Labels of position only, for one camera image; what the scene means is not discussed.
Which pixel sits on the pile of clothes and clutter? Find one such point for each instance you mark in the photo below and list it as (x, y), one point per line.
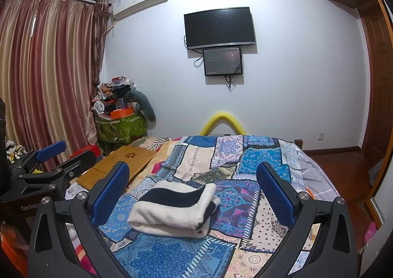
(116, 91)

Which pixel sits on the orange plastic item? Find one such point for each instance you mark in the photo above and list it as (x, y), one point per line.
(12, 244)

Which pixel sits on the white plastic panel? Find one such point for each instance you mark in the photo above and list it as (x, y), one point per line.
(365, 259)

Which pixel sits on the black yellow patterned cloth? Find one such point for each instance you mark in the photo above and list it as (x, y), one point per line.
(15, 147)

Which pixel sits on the green patterned storage box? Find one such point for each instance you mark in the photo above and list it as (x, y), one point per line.
(122, 130)

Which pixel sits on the red box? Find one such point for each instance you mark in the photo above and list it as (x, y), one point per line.
(92, 149)

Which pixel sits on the wooden door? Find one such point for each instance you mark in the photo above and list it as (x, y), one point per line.
(373, 81)

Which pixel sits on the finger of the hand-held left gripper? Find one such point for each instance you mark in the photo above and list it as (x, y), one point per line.
(73, 167)
(50, 149)

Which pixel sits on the wooden bed post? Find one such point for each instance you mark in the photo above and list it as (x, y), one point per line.
(299, 142)

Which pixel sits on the yellow foam tube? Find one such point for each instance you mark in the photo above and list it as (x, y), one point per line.
(222, 114)

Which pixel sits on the grey plush toy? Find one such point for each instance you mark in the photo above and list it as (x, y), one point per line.
(144, 106)

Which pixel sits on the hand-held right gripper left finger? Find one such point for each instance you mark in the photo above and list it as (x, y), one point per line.
(112, 195)

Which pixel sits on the white paper sheets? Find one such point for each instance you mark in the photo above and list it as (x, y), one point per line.
(72, 192)

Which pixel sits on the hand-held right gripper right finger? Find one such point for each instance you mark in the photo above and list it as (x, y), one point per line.
(276, 198)

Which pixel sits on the white navy striped sweater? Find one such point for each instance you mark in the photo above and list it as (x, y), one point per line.
(172, 216)

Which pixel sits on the blue patchwork blanket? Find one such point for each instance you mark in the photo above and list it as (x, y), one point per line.
(239, 195)

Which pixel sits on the pink slipper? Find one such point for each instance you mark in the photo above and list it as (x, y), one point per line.
(370, 230)

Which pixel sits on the small black monitor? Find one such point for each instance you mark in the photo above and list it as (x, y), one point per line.
(222, 61)

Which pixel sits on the wooden door frame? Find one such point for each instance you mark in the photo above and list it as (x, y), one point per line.
(375, 210)

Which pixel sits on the grey checked bedsheet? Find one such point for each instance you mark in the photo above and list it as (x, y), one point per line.
(313, 173)

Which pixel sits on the wooden lap desk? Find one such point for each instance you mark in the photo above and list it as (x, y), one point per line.
(122, 158)

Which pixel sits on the black wall television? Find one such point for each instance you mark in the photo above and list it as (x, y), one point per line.
(219, 28)

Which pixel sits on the red gold striped curtain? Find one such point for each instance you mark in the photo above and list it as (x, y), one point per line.
(46, 75)

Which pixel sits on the orange box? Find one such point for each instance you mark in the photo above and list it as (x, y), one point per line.
(122, 113)

